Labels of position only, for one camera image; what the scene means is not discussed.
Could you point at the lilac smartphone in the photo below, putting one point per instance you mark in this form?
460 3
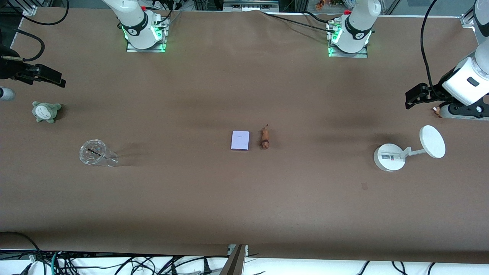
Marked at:
240 140

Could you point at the white round-base stand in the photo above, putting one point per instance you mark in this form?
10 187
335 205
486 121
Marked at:
389 157

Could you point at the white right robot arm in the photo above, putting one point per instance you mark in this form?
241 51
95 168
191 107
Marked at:
137 23

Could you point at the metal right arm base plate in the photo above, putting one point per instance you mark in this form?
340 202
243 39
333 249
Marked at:
131 47

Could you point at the wooden post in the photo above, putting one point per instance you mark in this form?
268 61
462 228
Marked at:
233 263

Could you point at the small orange toy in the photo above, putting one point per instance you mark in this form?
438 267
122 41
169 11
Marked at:
320 4

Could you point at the brown table cover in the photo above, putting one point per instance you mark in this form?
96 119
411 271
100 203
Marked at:
244 210

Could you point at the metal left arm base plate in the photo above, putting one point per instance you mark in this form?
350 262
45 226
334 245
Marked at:
344 54

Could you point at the clear plastic cup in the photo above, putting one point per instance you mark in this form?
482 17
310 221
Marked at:
93 152

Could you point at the brown plush toy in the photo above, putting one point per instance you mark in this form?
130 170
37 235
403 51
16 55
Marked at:
436 111

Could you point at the grey metal box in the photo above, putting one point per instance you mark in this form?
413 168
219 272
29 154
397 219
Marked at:
250 4

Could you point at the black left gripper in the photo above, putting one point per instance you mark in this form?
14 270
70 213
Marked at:
434 93

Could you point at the grey green plush toy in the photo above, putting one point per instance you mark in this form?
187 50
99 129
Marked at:
45 111

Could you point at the small metal bracket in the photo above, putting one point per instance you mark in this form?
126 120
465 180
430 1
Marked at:
230 250

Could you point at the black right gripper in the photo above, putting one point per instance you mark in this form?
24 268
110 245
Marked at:
8 71

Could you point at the brown lion statue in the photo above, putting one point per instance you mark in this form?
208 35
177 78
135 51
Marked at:
264 139

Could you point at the aluminium frame corner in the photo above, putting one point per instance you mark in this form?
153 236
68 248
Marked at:
26 7
468 20

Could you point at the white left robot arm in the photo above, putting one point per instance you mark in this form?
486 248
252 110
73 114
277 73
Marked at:
357 23

